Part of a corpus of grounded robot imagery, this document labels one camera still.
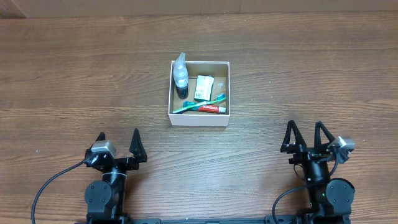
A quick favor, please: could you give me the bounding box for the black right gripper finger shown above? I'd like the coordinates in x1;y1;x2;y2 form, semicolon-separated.
313;120;336;149
280;120;307;153

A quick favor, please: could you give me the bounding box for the green white toothbrush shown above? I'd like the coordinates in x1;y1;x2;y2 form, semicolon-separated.
172;93;226;114

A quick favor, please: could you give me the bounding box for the red green toothpaste tube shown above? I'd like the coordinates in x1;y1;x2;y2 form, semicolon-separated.
188;105;226;114

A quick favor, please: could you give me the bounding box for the clear bottle dark liquid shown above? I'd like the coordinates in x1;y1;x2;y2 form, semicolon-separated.
172;52;189;100

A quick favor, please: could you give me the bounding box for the green white soap bar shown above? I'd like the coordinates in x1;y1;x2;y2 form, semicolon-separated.
194;75;215;101

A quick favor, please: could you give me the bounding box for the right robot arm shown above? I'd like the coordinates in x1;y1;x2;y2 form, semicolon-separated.
272;120;355;223

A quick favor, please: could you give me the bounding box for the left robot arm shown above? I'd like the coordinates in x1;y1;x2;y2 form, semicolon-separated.
83;129;147;223

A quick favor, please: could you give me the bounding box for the white cardboard box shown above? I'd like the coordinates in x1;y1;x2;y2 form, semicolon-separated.
168;61;231;127

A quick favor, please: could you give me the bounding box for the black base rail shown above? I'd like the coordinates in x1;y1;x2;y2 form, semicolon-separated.
130;215;351;224

